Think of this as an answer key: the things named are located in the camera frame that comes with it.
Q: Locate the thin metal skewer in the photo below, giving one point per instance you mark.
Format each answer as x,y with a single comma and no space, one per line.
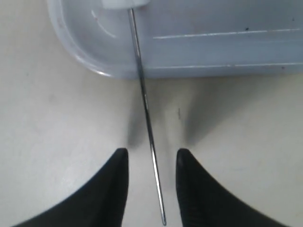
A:
140,71

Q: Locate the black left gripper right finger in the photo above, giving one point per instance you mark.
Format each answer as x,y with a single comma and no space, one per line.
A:
204,202

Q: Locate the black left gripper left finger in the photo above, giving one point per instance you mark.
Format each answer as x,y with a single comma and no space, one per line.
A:
98,203

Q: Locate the white rectangular plastic tray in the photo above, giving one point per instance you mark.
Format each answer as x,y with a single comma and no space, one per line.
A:
184,38

